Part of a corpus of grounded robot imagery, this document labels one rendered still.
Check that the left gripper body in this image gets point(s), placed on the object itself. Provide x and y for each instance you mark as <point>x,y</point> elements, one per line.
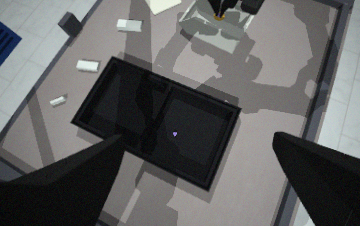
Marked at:
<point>250,6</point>

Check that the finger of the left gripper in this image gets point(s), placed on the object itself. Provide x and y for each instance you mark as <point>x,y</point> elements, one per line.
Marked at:
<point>225,5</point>
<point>215,4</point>

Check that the dark grey block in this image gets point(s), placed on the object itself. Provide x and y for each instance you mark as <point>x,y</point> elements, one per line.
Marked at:
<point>70,24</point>

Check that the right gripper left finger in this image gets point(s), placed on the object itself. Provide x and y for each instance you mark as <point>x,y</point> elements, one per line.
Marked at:
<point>69,192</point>

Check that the pale grey rectangular block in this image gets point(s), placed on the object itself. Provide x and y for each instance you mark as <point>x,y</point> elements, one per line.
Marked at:
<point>129,25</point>

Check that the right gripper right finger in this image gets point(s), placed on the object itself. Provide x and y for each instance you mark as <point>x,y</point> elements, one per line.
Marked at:
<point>326,181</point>

